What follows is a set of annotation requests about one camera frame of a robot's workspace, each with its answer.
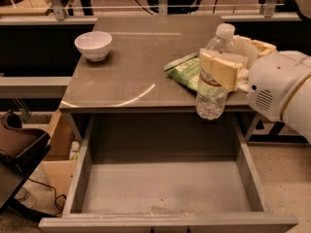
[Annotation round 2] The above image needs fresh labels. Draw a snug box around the grey cabinet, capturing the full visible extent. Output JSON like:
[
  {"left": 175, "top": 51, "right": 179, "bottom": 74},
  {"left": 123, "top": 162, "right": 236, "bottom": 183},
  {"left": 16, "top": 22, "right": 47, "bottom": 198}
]
[{"left": 60, "top": 16, "right": 255, "bottom": 146}]

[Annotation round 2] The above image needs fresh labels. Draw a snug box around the green chip bag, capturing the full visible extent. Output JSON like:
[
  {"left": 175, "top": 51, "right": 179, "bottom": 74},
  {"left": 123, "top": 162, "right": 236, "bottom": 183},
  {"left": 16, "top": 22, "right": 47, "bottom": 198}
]
[{"left": 164, "top": 53, "right": 200, "bottom": 92}]

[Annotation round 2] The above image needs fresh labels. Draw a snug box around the dark brown chair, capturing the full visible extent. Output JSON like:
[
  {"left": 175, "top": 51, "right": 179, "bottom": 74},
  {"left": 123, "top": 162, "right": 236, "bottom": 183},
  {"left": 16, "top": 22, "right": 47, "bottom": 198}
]
[{"left": 0, "top": 111, "right": 51, "bottom": 216}]

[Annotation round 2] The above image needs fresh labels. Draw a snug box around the grey open top drawer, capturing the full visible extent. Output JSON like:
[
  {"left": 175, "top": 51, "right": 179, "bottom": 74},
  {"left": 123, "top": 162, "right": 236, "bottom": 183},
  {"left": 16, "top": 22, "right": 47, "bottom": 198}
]
[{"left": 40, "top": 114, "right": 297, "bottom": 233}]

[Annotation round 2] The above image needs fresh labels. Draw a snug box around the small bottle in box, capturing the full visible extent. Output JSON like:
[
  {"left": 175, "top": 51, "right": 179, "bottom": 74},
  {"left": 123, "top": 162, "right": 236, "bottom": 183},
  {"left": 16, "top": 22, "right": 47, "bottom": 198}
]
[{"left": 69, "top": 141, "right": 80, "bottom": 160}]

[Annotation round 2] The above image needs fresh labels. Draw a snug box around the clear plastic water bottle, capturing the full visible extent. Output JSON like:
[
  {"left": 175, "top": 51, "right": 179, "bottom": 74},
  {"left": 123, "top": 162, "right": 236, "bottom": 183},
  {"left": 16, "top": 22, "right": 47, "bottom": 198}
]
[{"left": 195, "top": 23, "right": 235, "bottom": 120}]

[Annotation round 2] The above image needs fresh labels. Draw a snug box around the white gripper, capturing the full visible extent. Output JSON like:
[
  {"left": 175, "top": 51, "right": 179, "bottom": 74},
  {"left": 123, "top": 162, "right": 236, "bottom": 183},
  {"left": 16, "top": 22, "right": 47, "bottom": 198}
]
[{"left": 199, "top": 35, "right": 311, "bottom": 121}]

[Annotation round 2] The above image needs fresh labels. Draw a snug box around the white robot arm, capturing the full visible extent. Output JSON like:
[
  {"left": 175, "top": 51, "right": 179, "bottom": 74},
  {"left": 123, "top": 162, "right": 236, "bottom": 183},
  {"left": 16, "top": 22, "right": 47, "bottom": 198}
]
[{"left": 199, "top": 36, "right": 311, "bottom": 141}]

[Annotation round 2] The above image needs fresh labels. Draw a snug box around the metal railing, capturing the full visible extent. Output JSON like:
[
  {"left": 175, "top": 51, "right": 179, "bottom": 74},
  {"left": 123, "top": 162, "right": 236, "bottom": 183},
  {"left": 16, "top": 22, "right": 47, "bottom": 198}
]
[{"left": 0, "top": 0, "right": 311, "bottom": 24}]

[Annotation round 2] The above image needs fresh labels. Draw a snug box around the black cable on floor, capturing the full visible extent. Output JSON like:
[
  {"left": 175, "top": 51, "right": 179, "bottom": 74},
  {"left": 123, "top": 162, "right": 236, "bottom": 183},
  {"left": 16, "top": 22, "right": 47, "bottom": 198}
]
[{"left": 27, "top": 178, "right": 67, "bottom": 216}]

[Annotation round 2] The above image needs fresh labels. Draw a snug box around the cardboard box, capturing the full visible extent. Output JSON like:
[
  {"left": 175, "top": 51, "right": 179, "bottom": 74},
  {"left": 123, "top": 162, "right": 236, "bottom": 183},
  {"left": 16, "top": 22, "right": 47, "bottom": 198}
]
[{"left": 43, "top": 110, "right": 77, "bottom": 195}]

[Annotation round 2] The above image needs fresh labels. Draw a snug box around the clear cup on floor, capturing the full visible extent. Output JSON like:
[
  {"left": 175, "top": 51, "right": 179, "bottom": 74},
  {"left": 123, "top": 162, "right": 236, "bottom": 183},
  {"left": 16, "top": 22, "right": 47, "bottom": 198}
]
[{"left": 15, "top": 187, "right": 37, "bottom": 208}]

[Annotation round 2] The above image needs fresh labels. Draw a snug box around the white ceramic bowl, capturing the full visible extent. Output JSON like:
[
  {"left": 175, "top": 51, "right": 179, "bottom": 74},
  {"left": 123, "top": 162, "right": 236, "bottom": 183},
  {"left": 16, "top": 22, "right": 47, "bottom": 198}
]
[{"left": 75, "top": 31, "right": 113, "bottom": 61}]

